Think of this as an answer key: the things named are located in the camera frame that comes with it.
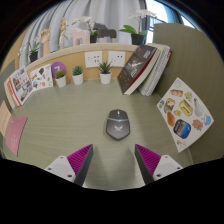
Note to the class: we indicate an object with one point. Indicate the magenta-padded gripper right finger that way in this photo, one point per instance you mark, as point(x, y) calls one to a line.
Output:
point(166, 166)

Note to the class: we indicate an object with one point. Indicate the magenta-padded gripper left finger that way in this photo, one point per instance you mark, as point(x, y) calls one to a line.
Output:
point(60, 166)

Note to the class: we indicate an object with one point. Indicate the grey computer mouse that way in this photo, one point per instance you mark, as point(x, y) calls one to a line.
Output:
point(118, 126)

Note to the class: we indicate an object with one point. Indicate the large white sticker sheet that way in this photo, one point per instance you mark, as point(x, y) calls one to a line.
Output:
point(185, 115)

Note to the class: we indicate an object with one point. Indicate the peach coloured board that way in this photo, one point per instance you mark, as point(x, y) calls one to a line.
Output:
point(4, 118)

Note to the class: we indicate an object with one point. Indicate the thick white book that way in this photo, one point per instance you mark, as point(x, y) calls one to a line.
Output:
point(9, 95)

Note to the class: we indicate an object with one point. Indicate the red and white magazine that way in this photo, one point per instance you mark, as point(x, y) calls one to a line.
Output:
point(21, 85)

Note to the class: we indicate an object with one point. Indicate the white sheet with small stickers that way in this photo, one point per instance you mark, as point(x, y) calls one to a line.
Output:
point(41, 77)

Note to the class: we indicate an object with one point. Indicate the purple round number sticker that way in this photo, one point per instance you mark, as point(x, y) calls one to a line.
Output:
point(59, 66)

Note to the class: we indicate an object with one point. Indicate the black and red book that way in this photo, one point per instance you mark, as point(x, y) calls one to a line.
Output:
point(136, 68)

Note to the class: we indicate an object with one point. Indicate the green felt desk partition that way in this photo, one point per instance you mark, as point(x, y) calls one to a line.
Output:
point(6, 75)
point(196, 60)

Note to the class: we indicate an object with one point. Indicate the wooden hand model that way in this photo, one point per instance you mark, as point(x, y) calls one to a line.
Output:
point(45, 36)

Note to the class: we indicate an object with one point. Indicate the pink horse figure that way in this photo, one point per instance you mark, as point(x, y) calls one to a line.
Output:
point(80, 35)

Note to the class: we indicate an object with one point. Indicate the dark grey horse figure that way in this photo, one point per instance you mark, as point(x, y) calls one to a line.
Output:
point(105, 32)

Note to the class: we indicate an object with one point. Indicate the light grey curtain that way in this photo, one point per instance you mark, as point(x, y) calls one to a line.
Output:
point(113, 13)

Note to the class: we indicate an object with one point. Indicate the white wall socket plate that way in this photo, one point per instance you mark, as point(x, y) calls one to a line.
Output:
point(116, 58)
point(93, 59)

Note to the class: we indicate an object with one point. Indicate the window with dark frame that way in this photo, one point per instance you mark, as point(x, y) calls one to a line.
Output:
point(163, 13)

